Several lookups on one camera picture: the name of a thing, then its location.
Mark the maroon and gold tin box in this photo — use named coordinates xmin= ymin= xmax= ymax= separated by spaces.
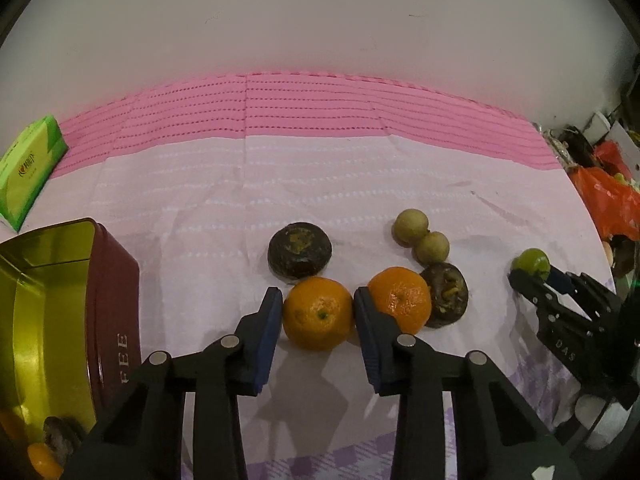
xmin=0 ymin=217 xmax=141 ymax=480

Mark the crumpled foil wrapper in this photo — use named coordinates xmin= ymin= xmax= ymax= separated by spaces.
xmin=537 ymin=127 xmax=571 ymax=166

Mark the green tissue packet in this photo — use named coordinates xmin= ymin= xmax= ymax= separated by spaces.
xmin=0 ymin=115 xmax=69 ymax=233

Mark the dark brown round fruit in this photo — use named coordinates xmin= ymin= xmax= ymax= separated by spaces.
xmin=267 ymin=222 xmax=332 ymax=279
xmin=42 ymin=416 xmax=83 ymax=466
xmin=419 ymin=262 xmax=470 ymax=329

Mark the white round object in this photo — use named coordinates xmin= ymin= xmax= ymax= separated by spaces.
xmin=572 ymin=395 xmax=631 ymax=451

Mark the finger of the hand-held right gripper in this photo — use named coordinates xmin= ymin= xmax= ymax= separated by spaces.
xmin=508 ymin=269 xmax=556 ymax=318
xmin=547 ymin=271 xmax=623 ymax=326

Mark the orange mandarin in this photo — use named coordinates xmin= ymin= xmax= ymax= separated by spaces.
xmin=367 ymin=267 xmax=432 ymax=335
xmin=282 ymin=276 xmax=355 ymax=351
xmin=26 ymin=442 xmax=63 ymax=480

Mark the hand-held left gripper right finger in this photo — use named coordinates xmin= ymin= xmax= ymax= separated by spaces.
xmin=353 ymin=287 xmax=583 ymax=480

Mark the small green lime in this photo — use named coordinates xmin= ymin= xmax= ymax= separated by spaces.
xmin=515 ymin=248 xmax=551 ymax=278

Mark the tan longan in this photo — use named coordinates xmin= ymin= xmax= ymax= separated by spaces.
xmin=392 ymin=209 xmax=430 ymax=247
xmin=415 ymin=230 xmax=451 ymax=264

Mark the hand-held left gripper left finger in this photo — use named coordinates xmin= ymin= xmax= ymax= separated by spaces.
xmin=62 ymin=286 xmax=284 ymax=480

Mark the pink and purple checked cloth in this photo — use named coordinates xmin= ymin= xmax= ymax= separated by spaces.
xmin=0 ymin=71 xmax=616 ymax=480

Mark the orange plastic bag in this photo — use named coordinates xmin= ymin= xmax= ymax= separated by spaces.
xmin=570 ymin=140 xmax=640 ymax=241

